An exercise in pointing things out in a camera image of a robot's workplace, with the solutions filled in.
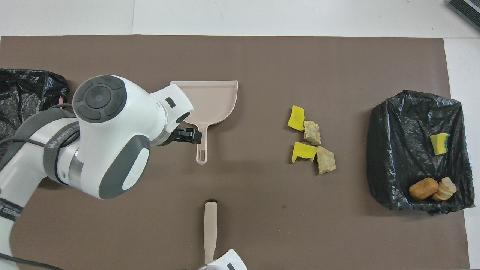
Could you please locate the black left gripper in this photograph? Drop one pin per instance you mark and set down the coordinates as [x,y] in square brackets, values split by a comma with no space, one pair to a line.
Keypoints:
[169,138]

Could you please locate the beige plastic dustpan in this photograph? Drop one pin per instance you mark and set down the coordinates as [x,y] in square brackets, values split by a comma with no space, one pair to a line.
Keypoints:
[213,101]

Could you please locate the beige hand brush black bristles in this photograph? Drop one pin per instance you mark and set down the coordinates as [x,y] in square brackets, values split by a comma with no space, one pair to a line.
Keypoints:
[210,221]

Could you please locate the beige sponge chunk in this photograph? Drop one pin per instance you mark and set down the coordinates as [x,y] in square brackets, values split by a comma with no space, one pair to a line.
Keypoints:
[312,132]
[325,159]

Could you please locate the brown bread roll toy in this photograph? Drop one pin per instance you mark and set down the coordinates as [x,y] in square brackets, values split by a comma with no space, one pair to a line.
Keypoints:
[423,188]

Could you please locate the yellow sponge piece green edge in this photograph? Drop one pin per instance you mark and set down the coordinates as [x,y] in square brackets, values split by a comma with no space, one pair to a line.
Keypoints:
[438,144]

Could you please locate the striped croissant toy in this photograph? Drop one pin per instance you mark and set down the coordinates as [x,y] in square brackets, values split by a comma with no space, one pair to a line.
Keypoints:
[446,188]

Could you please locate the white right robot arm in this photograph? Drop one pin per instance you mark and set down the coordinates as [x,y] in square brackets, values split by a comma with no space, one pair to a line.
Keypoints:
[228,260]

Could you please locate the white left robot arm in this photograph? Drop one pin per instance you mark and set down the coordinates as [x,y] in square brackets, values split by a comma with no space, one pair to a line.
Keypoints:
[112,150]

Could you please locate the black bag bin pink spot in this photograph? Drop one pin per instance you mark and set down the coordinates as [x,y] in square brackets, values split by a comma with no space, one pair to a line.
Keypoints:
[22,90]

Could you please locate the black bag lined bin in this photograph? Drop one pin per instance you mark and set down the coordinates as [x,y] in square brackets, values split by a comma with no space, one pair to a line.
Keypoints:
[405,150]

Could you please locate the brown paper table mat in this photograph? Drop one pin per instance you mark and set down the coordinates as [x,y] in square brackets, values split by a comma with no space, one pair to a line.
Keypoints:
[300,75]

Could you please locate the grey ribbed device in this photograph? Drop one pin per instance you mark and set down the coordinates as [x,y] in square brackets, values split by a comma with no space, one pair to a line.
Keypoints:
[467,9]

